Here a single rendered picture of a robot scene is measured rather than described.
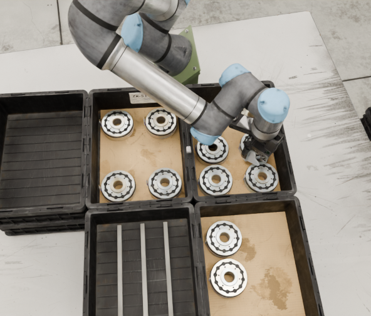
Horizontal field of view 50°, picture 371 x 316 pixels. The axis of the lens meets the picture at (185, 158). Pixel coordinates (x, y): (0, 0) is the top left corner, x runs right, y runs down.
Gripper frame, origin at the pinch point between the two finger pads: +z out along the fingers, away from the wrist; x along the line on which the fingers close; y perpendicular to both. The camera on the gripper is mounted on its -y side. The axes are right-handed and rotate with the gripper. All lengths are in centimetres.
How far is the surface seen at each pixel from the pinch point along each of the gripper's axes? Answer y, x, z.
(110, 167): -30.5, -32.3, -0.5
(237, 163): -1.0, -4.9, 1.8
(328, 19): -32, 153, 99
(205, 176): -5.2, -16.0, -2.4
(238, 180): 2.9, -9.3, 1.4
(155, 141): -26.2, -16.1, 0.9
